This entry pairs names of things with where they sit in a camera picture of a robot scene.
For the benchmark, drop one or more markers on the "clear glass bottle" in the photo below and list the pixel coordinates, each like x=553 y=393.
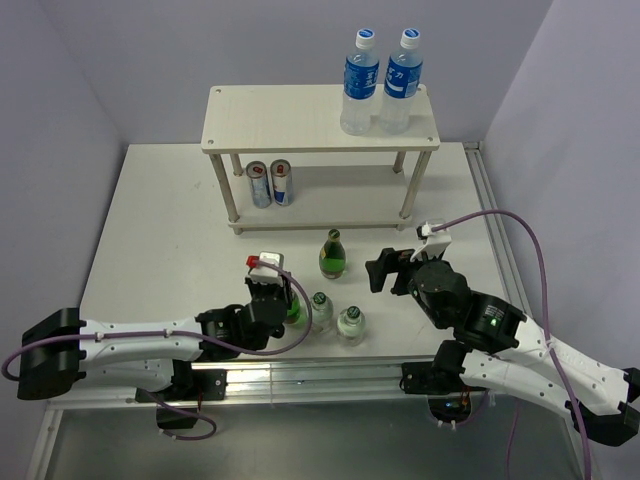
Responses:
x=351 y=325
x=322 y=313

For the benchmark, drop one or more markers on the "aluminium front rail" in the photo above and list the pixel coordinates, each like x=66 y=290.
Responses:
x=274 y=382

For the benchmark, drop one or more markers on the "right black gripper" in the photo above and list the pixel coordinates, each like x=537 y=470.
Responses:
x=391 y=260

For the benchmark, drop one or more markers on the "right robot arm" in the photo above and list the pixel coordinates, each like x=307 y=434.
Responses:
x=496 y=346

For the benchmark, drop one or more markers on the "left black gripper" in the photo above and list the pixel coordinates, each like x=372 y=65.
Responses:
x=286 y=290

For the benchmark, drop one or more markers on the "green glass bottle front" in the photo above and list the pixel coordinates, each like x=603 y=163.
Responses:
x=296 y=314

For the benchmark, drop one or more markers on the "aluminium rail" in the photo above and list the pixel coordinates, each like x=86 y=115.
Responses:
x=509 y=273
x=274 y=382

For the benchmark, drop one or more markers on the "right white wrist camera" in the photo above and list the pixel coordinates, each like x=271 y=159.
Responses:
x=435 y=241

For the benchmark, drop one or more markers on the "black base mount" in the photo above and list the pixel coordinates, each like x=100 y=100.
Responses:
x=179 y=408
x=448 y=398

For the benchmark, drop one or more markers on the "white two-tier shelf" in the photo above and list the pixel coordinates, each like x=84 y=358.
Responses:
x=339 y=180

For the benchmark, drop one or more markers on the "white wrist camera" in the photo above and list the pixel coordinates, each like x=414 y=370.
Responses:
x=435 y=241
x=265 y=267

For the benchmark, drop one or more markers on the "green glass bottle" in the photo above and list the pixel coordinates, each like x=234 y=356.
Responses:
x=332 y=257
x=296 y=314

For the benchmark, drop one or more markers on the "aluminium right side rail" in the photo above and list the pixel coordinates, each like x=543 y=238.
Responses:
x=509 y=273

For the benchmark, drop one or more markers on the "Pocari Sweat bottle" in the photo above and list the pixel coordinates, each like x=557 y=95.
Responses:
x=359 y=84
x=401 y=81

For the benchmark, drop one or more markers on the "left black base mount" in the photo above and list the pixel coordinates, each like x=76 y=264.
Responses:
x=179 y=408

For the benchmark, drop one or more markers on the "blue silver Red Bull can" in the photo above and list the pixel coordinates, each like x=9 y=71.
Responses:
x=282 y=182

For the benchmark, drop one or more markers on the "silver blue can left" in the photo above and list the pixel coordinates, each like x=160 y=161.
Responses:
x=259 y=184

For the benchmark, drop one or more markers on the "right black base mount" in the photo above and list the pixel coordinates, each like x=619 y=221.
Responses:
x=448 y=398

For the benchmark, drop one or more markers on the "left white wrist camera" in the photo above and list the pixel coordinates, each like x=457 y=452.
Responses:
x=265 y=267

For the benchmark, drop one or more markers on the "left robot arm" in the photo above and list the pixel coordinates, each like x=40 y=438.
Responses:
x=64 y=349

